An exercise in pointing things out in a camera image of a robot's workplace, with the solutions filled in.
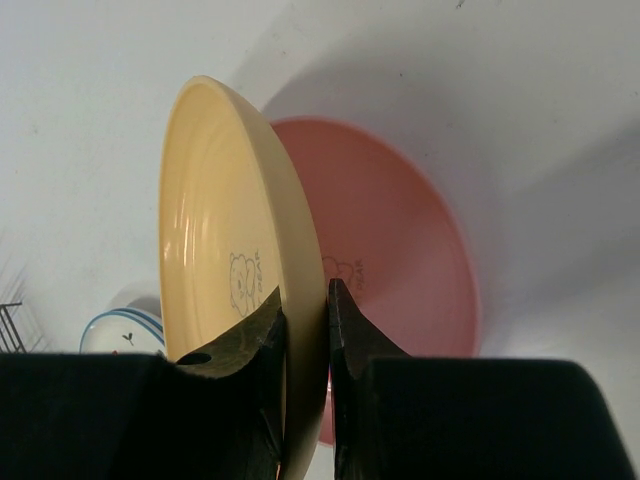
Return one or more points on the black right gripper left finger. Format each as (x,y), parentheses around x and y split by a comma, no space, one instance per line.
(216,413)

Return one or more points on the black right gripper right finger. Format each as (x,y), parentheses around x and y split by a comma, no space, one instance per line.
(403,417)

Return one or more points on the white plate blue rim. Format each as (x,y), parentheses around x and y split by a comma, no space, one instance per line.
(124,330)

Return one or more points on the pink plate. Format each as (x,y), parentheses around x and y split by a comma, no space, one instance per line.
(389,235)

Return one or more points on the yellow plate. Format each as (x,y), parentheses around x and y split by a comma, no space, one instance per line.
(234,227)

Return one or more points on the metal wire dish rack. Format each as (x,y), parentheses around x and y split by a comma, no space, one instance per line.
(10,338)

